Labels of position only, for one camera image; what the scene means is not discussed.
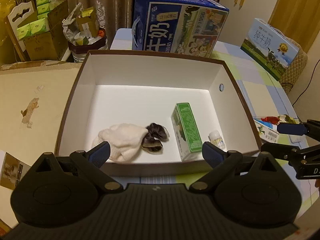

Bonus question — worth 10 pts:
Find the small white pill bottle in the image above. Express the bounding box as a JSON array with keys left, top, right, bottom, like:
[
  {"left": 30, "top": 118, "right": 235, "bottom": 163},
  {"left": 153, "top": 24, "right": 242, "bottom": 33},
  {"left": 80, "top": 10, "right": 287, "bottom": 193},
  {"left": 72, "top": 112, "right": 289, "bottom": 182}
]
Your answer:
[{"left": 208, "top": 130, "right": 226, "bottom": 150}]

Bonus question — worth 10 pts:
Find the green slim carton box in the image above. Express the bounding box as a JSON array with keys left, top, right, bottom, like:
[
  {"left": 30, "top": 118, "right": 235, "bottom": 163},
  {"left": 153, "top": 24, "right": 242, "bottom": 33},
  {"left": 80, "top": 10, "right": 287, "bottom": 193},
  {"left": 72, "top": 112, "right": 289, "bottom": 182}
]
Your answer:
[{"left": 171, "top": 102, "right": 203, "bottom": 161}]

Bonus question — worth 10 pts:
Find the white cloth sock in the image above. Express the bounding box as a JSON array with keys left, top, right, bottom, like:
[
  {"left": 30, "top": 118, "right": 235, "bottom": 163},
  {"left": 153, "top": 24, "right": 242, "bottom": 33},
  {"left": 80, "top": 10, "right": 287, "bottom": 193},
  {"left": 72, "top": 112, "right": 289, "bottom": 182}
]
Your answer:
[{"left": 92, "top": 123, "right": 148, "bottom": 163}]

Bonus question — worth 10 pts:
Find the dark brown hair scrunchie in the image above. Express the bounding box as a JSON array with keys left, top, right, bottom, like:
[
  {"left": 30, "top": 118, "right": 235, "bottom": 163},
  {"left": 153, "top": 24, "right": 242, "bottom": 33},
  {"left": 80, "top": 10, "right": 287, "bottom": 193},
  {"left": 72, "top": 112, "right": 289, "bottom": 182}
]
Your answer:
[{"left": 142, "top": 123, "right": 170, "bottom": 155}]

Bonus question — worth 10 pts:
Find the brown white storage box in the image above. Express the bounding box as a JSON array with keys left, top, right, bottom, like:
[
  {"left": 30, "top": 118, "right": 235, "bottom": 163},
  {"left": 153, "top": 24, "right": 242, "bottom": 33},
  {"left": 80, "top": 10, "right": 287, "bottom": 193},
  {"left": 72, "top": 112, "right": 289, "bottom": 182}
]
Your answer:
[{"left": 55, "top": 50, "right": 261, "bottom": 177}]

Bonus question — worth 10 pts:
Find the yellow snack packet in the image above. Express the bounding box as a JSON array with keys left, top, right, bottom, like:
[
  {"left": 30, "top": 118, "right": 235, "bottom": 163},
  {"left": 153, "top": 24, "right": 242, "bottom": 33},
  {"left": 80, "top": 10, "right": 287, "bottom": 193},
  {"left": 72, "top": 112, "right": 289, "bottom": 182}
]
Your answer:
[{"left": 278, "top": 114, "right": 299, "bottom": 124}]

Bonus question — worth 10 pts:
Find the red small packet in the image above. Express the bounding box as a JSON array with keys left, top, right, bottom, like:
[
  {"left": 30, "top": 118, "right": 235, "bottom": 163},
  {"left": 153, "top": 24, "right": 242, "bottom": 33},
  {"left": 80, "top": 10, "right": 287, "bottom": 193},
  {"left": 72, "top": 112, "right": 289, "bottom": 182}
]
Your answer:
[{"left": 261, "top": 116, "right": 280, "bottom": 125}]

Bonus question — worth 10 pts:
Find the checkered bed sheet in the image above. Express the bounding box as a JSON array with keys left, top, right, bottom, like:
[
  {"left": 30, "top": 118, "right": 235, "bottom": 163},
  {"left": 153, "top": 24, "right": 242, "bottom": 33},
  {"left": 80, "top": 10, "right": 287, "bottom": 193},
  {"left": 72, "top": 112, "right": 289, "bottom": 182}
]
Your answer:
[{"left": 111, "top": 28, "right": 318, "bottom": 220}]

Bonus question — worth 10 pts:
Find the quilted beige chair cushion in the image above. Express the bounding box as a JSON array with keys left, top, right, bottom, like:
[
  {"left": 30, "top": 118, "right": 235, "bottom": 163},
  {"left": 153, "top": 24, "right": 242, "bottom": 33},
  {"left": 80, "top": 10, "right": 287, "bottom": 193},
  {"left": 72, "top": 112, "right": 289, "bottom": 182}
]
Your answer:
[{"left": 279, "top": 37, "right": 308, "bottom": 94}]

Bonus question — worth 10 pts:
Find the photo card leaflet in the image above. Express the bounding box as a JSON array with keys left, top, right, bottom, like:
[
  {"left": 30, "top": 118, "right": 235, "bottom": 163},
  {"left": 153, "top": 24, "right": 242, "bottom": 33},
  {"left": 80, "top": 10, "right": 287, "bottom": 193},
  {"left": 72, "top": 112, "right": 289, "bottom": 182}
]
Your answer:
[{"left": 0, "top": 151, "right": 30, "bottom": 190}]

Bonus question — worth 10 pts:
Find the light blue milk gift box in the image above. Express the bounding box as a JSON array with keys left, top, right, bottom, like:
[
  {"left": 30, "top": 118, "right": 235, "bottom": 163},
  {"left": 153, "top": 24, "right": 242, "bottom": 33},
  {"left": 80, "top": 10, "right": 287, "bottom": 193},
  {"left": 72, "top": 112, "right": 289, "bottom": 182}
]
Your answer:
[{"left": 241, "top": 18, "right": 299, "bottom": 81}]

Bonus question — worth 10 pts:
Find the cardboard box with tissues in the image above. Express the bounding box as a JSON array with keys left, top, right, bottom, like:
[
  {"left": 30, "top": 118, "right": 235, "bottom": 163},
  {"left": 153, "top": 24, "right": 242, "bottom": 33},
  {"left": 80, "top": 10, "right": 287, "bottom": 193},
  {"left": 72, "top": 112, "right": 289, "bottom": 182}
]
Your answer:
[{"left": 16, "top": 0, "right": 68, "bottom": 61}]

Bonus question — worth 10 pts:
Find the full trash bin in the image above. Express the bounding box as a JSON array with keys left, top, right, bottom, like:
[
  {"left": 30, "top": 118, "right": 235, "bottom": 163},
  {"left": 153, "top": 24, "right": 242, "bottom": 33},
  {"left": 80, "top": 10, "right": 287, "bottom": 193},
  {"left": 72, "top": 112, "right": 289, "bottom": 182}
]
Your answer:
[{"left": 62, "top": 1, "right": 108, "bottom": 63}]

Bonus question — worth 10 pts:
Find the blue milk carton box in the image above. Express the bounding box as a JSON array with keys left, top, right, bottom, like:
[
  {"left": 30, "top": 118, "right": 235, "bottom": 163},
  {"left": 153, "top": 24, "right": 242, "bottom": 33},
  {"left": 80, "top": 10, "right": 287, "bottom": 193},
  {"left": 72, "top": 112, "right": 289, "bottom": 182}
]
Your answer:
[{"left": 132, "top": 0, "right": 229, "bottom": 57}]

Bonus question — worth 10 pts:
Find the white carved chair back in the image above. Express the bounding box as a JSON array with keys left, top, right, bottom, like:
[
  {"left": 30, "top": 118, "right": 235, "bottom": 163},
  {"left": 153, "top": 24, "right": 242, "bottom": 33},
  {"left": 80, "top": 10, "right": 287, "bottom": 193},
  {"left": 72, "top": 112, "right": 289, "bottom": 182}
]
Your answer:
[{"left": 4, "top": 1, "right": 37, "bottom": 62}]

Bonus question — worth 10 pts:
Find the yellow plastic bag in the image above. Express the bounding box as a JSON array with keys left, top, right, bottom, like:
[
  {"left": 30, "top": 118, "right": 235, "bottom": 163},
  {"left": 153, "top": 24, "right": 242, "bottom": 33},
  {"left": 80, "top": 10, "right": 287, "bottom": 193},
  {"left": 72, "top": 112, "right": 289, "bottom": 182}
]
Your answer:
[{"left": 0, "top": 0, "right": 16, "bottom": 46}]

